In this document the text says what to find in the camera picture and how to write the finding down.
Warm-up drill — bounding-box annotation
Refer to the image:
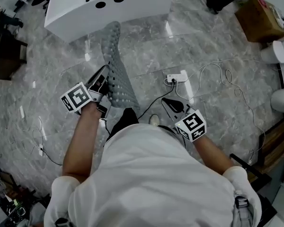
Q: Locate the black power strip cable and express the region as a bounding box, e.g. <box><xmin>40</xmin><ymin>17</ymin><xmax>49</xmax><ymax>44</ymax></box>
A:
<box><xmin>137</xmin><ymin>80</ymin><xmax>177</xmax><ymax>122</ymax></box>

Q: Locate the dark brown wooden table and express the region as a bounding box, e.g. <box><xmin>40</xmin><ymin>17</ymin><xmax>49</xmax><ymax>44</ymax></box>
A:
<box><xmin>0</xmin><ymin>29</ymin><xmax>28</xmax><ymax>80</ymax></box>

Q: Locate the thin white looped cable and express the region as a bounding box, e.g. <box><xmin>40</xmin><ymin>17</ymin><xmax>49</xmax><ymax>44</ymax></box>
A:
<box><xmin>14</xmin><ymin>116</ymin><xmax>47</xmax><ymax>151</ymax></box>

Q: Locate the person's right forearm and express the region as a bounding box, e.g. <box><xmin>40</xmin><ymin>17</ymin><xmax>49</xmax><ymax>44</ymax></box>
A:
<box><xmin>194</xmin><ymin>134</ymin><xmax>240</xmax><ymax>175</ymax></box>

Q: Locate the brown cardboard box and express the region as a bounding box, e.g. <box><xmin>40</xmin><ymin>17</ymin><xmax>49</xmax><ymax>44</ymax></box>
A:
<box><xmin>234</xmin><ymin>0</ymin><xmax>284</xmax><ymax>44</ymax></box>

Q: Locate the grey harness strap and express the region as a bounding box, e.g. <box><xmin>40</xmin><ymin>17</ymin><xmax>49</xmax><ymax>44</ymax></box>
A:
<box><xmin>234</xmin><ymin>190</ymin><xmax>254</xmax><ymax>227</ymax></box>

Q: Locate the person's left forearm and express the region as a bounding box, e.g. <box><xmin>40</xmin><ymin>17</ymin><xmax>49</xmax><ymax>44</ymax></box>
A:
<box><xmin>62</xmin><ymin>102</ymin><xmax>102</xmax><ymax>184</ymax></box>

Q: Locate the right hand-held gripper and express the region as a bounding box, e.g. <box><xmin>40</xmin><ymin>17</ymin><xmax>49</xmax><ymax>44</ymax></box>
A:
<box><xmin>161</xmin><ymin>97</ymin><xmax>207</xmax><ymax>142</ymax></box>

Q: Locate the grey perforated rubber mat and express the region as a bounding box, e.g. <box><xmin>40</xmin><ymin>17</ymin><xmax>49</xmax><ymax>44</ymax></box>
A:
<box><xmin>101</xmin><ymin>21</ymin><xmax>141</xmax><ymax>111</ymax></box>

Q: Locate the black adapter cable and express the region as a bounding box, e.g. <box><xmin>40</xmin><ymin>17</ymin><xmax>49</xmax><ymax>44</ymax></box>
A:
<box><xmin>41</xmin><ymin>148</ymin><xmax>63</xmax><ymax>166</ymax></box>

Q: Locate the white cylindrical holder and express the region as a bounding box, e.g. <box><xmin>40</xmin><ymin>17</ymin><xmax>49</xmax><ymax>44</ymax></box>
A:
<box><xmin>271</xmin><ymin>87</ymin><xmax>284</xmax><ymax>114</ymax></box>
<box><xmin>260</xmin><ymin>38</ymin><xmax>284</xmax><ymax>65</ymax></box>

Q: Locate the white power strip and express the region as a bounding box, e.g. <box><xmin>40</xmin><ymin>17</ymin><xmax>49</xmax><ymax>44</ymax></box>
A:
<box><xmin>167</xmin><ymin>70</ymin><xmax>188</xmax><ymax>86</ymax></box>

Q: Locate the person's white t-shirt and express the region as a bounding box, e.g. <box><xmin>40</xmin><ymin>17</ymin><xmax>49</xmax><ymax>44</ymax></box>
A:
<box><xmin>44</xmin><ymin>123</ymin><xmax>262</xmax><ymax>227</ymax></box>

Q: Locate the long white cable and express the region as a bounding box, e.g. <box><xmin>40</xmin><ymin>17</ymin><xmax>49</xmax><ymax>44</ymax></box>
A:
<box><xmin>175</xmin><ymin>59</ymin><xmax>267</xmax><ymax>165</ymax></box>

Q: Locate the black metal frame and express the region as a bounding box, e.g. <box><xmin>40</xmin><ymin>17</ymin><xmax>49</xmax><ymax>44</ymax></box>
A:
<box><xmin>229</xmin><ymin>153</ymin><xmax>277</xmax><ymax>222</ymax></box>

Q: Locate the white bathtub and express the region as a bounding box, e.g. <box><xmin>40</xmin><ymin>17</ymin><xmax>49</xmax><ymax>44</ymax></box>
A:
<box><xmin>44</xmin><ymin>0</ymin><xmax>175</xmax><ymax>44</ymax></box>

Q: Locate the cluttered dark rack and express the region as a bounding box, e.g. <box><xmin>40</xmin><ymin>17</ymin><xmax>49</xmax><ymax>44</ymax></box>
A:
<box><xmin>0</xmin><ymin>169</ymin><xmax>47</xmax><ymax>227</ymax></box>

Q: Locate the person's right beige shoe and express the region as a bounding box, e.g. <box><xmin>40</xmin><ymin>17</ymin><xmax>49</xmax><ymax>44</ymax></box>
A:
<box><xmin>149</xmin><ymin>114</ymin><xmax>160</xmax><ymax>127</ymax></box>

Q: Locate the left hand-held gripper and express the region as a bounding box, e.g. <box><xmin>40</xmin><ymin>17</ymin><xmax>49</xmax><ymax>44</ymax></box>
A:
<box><xmin>60</xmin><ymin>65</ymin><xmax>112</xmax><ymax>118</ymax></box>

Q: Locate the brown wooden plank base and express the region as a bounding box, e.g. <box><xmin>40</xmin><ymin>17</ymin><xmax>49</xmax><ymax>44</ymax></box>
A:
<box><xmin>259</xmin><ymin>119</ymin><xmax>284</xmax><ymax>172</ymax></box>

